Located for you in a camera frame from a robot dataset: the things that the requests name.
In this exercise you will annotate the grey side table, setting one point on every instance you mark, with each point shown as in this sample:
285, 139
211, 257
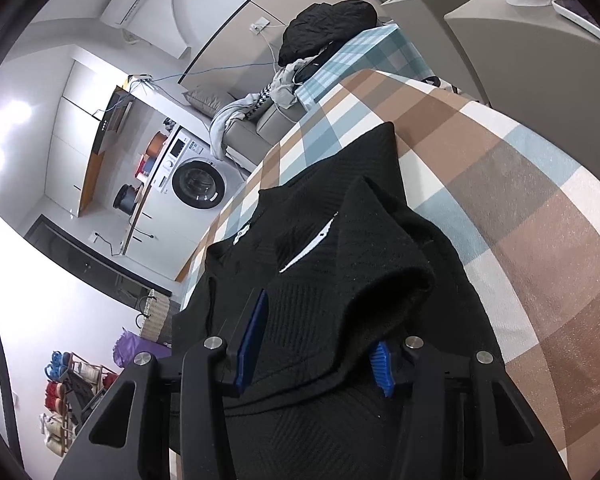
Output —
530, 60
430, 35

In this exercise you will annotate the light grey hoodie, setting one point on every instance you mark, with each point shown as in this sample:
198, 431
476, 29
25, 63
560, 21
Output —
225, 120

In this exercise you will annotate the white kitchen counter cabinet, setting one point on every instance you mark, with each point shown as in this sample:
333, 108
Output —
180, 225

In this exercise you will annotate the black door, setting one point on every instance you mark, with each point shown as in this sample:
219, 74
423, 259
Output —
80, 255

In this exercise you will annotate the white washing machine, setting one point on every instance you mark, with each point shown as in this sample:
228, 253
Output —
195, 185

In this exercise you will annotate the white upper kitchen cabinets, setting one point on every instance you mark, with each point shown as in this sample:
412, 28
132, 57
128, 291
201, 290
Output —
70, 135

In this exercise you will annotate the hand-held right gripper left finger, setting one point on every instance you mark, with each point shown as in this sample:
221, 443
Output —
252, 335

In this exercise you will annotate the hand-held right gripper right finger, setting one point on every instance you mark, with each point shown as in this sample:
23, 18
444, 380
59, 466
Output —
382, 370

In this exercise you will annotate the purple bag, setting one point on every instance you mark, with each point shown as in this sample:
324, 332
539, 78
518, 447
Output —
135, 350

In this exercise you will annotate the wooden shoe rack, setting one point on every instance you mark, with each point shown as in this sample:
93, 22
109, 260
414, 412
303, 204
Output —
75, 395

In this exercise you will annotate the black knit sweater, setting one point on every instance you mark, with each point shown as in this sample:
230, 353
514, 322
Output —
370, 160

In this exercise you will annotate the brown cooking pot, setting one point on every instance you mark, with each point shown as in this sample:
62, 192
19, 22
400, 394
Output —
157, 144

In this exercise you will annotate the white tablet purple screen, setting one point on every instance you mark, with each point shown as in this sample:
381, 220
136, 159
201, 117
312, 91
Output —
577, 12

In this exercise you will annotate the black padded jacket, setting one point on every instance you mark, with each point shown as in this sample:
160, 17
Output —
325, 30

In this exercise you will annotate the light blue checked cloth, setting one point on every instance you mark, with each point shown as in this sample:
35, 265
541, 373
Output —
360, 55

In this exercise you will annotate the houndstooth cloth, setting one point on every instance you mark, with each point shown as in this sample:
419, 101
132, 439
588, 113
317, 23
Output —
262, 100

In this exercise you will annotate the wicker laundry basket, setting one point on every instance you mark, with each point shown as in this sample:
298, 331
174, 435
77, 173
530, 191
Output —
157, 315

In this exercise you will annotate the red box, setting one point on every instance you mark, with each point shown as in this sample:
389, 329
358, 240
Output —
144, 166

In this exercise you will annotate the pale grey garment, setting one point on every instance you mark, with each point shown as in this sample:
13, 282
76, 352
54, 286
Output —
285, 85

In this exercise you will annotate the black range hood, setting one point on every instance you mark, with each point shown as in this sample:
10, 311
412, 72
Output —
111, 120

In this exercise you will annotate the white wall socket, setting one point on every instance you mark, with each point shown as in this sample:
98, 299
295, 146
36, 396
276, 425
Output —
260, 25

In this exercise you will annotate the black cooking pot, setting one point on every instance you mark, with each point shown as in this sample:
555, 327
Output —
126, 198

